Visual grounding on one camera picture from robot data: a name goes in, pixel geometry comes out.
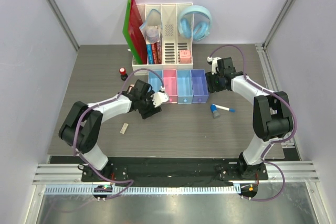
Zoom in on purple drawer bin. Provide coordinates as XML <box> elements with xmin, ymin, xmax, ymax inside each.
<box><xmin>191</xmin><ymin>69</ymin><xmax>208</xmax><ymax>103</ymax></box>

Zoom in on light blue drawer bin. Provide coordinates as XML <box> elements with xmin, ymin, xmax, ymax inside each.
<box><xmin>148</xmin><ymin>70</ymin><xmax>163</xmax><ymax>92</ymax></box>

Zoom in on blue white marker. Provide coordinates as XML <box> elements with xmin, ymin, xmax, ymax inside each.
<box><xmin>212</xmin><ymin>104</ymin><xmax>236</xmax><ymax>112</ymax></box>

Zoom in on beige long eraser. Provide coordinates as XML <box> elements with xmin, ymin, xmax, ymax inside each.
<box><xmin>120</xmin><ymin>123</ymin><xmax>129</xmax><ymax>134</ymax></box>

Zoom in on pink drawer bin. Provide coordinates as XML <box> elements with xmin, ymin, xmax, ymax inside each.
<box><xmin>163</xmin><ymin>69</ymin><xmax>178</xmax><ymax>103</ymax></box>

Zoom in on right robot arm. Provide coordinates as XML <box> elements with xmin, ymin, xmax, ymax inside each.
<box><xmin>205</xmin><ymin>57</ymin><xmax>296</xmax><ymax>179</ymax></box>

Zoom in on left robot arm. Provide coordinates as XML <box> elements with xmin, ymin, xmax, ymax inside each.
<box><xmin>58</xmin><ymin>80</ymin><xmax>169</xmax><ymax>182</ymax></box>

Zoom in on red black stamp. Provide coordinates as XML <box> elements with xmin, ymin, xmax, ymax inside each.
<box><xmin>119</xmin><ymin>68</ymin><xmax>128</xmax><ymax>81</ymax></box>

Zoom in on blue grey glue stick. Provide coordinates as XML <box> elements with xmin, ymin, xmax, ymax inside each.
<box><xmin>210</xmin><ymin>104</ymin><xmax>220</xmax><ymax>119</ymax></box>

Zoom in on pink cube box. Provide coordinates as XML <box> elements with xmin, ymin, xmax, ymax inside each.
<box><xmin>179</xmin><ymin>49</ymin><xmax>192</xmax><ymax>64</ymax></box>

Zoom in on light blue headphones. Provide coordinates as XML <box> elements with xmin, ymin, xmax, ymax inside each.
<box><xmin>177</xmin><ymin>5</ymin><xmax>212</xmax><ymax>41</ymax></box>

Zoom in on clear zip pouch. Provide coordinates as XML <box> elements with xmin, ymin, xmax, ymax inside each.
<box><xmin>139</xmin><ymin>9</ymin><xmax>162</xmax><ymax>44</ymax></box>

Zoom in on white file organizer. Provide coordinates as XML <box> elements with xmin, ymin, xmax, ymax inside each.
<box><xmin>132</xmin><ymin>3</ymin><xmax>193</xmax><ymax>70</ymax></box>

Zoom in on green red folder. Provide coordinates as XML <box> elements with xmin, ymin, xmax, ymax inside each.
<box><xmin>122</xmin><ymin>0</ymin><xmax>148</xmax><ymax>65</ymax></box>

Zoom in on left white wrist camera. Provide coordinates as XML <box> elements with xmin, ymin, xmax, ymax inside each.
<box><xmin>152</xmin><ymin>91</ymin><xmax>170</xmax><ymax>108</ymax></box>

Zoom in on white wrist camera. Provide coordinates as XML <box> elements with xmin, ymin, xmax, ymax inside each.
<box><xmin>152</xmin><ymin>91</ymin><xmax>170</xmax><ymax>108</ymax></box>
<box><xmin>207</xmin><ymin>56</ymin><xmax>222</xmax><ymax>75</ymax></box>

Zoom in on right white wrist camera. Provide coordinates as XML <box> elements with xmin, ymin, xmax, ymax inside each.
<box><xmin>207</xmin><ymin>56</ymin><xmax>222</xmax><ymax>75</ymax></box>

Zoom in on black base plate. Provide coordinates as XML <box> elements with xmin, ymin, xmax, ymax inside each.
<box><xmin>82</xmin><ymin>157</ymin><xmax>268</xmax><ymax>184</ymax></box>

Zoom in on white slotted cable duct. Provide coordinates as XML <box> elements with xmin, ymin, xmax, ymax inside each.
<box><xmin>44</xmin><ymin>184</ymin><xmax>241</xmax><ymax>195</ymax></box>

